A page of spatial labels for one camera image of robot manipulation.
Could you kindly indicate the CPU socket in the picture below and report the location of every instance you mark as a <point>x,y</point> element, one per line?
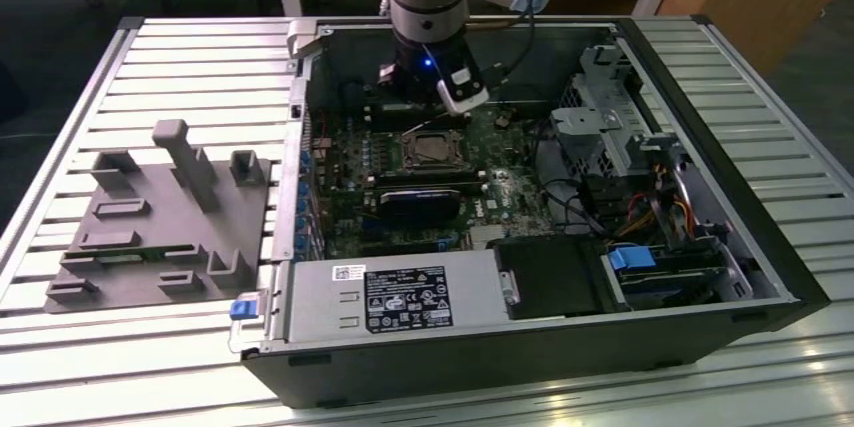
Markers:
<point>433,167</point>

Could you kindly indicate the black expansion slot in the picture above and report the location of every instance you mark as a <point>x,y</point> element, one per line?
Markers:
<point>400,250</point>

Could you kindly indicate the black drive bay cover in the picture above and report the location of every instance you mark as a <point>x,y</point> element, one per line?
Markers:
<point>553,277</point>

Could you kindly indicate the black graphics card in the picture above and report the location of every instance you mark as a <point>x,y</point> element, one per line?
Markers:
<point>420,204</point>

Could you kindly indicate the green motherboard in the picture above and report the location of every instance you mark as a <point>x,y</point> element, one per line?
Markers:
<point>513,187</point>

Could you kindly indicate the metal drive cage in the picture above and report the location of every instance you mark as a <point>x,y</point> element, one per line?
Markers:
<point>587,122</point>

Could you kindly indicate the silver chipset heat sink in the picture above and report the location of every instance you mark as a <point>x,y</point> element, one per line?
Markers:
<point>487,236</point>

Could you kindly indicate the silver power supply unit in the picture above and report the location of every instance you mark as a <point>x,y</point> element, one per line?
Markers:
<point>320,297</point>

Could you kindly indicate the blue disk carrier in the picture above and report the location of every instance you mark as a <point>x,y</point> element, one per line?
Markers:
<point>633,259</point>

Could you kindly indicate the grey parts rack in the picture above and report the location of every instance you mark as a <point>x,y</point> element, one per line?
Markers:
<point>166,247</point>

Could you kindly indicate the blue case latch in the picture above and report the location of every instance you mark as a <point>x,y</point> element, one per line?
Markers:
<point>241,310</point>

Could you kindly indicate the black PC case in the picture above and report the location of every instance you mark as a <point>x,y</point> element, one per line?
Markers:
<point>467,372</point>

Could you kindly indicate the silver disk bay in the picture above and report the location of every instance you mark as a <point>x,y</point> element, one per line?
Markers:
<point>736,279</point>

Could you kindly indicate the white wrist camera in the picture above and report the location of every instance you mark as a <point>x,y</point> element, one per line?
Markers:
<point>463,89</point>

